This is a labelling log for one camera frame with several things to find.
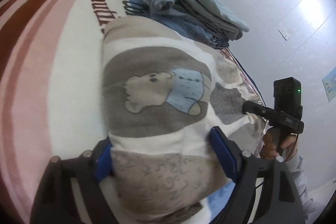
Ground bear print fleece pants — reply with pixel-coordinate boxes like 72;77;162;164
102;16;266;223

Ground grey star sleeve forearm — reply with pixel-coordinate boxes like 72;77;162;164
286;153;325;223

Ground person right hand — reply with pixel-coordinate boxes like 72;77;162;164
260;127;298;161

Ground blue denim folded jeans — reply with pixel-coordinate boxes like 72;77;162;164
147;10;230;50

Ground striped pink bed blanket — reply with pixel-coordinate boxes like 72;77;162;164
1;0;230;223

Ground grey folded garment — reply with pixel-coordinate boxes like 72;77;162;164
141;0;249;40

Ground black camera box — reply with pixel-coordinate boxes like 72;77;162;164
273;77;303;120

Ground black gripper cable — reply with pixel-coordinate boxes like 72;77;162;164
252;178;266;189

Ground cartoon wall poster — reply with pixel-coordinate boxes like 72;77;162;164
322;71;336;102

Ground white wall socket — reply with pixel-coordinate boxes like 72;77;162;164
278;27;291;41

